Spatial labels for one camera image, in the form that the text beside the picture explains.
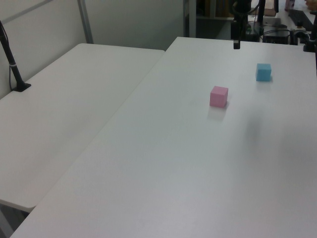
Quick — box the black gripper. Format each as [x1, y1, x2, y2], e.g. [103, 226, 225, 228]
[231, 20, 242, 50]

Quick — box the blue foam cube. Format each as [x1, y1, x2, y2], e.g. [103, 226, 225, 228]
[255, 63, 272, 82]

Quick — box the pink foam cube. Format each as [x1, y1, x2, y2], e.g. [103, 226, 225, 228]
[209, 85, 229, 108]

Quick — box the black electronics box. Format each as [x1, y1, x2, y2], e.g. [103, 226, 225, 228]
[262, 29, 291, 44]

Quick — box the black monitor stand pole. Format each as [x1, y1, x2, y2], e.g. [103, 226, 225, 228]
[257, 0, 266, 26]

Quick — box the white side table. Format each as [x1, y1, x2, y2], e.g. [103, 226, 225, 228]
[0, 43, 166, 209]

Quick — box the black table clamp mount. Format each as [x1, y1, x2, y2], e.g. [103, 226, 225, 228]
[303, 20, 317, 53]

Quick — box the grey metal frame post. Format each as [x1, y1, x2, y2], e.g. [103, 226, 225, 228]
[77, 0, 94, 44]

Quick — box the black camera stand pole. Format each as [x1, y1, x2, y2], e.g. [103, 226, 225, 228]
[0, 20, 32, 93]

